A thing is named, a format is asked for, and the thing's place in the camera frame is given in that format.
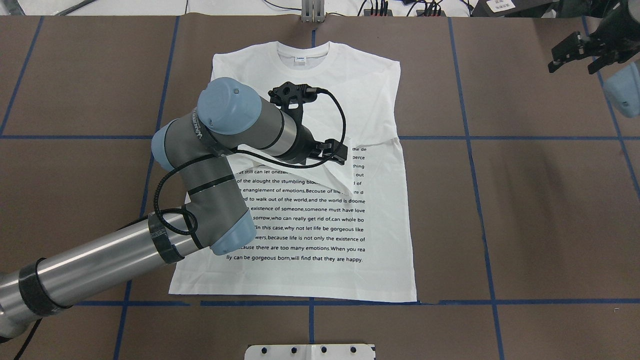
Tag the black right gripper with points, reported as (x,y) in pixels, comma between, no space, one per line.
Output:
(611,52)

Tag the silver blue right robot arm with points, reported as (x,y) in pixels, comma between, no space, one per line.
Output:
(623,88)

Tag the aluminium frame post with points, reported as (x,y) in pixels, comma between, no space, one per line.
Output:
(313,11)

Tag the white central mounting column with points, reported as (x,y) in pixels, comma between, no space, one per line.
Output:
(336,351)

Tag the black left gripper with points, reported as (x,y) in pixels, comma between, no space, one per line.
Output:
(302,145)

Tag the black orange connector box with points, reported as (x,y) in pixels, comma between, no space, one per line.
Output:
(375,8)
(431,8)

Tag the upper black orange connector box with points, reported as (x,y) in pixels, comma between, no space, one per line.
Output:
(375,8)

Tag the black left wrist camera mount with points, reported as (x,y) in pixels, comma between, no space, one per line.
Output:
(290,98)

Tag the lower black orange connector box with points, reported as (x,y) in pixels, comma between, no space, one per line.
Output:
(431,8)

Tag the black box with white label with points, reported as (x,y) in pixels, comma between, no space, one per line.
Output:
(511,8)

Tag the white long-sleeve printed shirt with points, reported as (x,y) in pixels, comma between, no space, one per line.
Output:
(335,231)

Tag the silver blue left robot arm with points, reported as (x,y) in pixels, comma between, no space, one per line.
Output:
(196,205)

